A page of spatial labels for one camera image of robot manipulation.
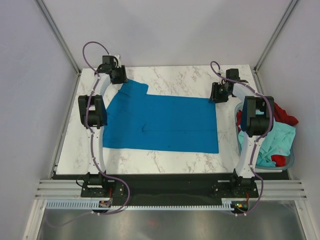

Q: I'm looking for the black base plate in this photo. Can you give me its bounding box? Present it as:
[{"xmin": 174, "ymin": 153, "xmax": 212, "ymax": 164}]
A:
[{"xmin": 53, "ymin": 170, "xmax": 290, "ymax": 207}]

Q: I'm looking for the aluminium right corner post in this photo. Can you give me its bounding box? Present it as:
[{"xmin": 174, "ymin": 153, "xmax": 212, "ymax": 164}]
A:
[{"xmin": 253, "ymin": 0, "xmax": 300, "ymax": 74}]

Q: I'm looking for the white slotted cable duct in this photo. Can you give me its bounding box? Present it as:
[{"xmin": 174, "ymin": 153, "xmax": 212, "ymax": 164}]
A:
[{"xmin": 45, "ymin": 199, "xmax": 248, "ymax": 211}]

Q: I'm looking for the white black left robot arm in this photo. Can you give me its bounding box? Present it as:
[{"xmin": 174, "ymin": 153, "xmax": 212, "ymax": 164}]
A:
[{"xmin": 77, "ymin": 54, "xmax": 128, "ymax": 199}]

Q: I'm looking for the red t shirt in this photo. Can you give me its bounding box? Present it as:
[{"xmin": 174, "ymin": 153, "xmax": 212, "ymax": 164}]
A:
[{"xmin": 236, "ymin": 101, "xmax": 300, "ymax": 167}]

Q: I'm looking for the aluminium corner post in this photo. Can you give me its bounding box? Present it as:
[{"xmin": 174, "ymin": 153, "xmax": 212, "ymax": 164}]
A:
[
  {"xmin": 34, "ymin": 0, "xmax": 81, "ymax": 76},
  {"xmin": 253, "ymin": 0, "xmax": 300, "ymax": 74}
]

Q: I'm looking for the aluminium left corner post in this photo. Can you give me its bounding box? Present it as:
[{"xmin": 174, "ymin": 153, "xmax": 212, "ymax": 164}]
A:
[{"xmin": 34, "ymin": 0, "xmax": 81, "ymax": 76}]

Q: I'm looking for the blue t shirt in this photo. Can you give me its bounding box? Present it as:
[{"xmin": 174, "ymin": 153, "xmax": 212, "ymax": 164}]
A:
[{"xmin": 102, "ymin": 80, "xmax": 219, "ymax": 154}]

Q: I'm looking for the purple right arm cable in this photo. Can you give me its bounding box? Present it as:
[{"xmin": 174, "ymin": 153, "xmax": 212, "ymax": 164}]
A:
[{"xmin": 209, "ymin": 60, "xmax": 275, "ymax": 218}]

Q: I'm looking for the teal t shirt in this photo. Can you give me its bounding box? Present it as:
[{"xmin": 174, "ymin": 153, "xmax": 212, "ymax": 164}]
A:
[{"xmin": 235, "ymin": 121, "xmax": 296, "ymax": 173}]

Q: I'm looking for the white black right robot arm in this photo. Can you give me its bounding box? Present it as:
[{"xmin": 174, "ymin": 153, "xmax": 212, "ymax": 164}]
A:
[{"xmin": 209, "ymin": 68, "xmax": 274, "ymax": 198}]

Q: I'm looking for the translucent blue plastic basket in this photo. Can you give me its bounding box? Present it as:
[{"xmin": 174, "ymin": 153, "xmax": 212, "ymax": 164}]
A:
[{"xmin": 234, "ymin": 100, "xmax": 296, "ymax": 172}]

